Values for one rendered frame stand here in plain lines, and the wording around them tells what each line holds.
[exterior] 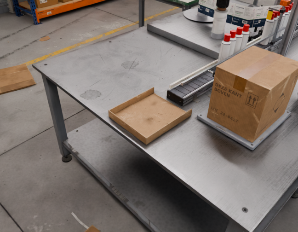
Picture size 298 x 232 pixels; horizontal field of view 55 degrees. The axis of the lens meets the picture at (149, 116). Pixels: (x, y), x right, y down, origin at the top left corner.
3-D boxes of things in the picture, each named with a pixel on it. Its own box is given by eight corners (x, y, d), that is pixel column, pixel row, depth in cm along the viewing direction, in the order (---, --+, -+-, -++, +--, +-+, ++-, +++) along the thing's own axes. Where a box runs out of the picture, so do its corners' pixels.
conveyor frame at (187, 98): (300, 21, 242) (303, 15, 239) (314, 25, 236) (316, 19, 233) (166, 97, 151) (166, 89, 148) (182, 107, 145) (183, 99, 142)
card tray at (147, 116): (153, 93, 154) (153, 86, 151) (191, 115, 139) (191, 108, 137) (108, 116, 137) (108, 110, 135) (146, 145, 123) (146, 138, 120)
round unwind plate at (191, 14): (199, 7, 250) (199, 5, 249) (229, 16, 233) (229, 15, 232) (175, 15, 233) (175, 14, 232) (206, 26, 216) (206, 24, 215)
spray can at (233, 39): (225, 61, 173) (232, 28, 160) (232, 64, 170) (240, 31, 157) (220, 64, 170) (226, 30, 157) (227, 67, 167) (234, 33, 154)
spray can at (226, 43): (220, 65, 169) (226, 31, 156) (227, 68, 166) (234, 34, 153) (214, 68, 166) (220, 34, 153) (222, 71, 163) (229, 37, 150)
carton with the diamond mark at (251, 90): (240, 92, 152) (253, 44, 135) (284, 113, 139) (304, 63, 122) (206, 117, 135) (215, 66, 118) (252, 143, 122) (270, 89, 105)
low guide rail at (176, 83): (271, 32, 205) (272, 29, 204) (272, 32, 205) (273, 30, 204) (168, 88, 146) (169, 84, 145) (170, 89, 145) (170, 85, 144)
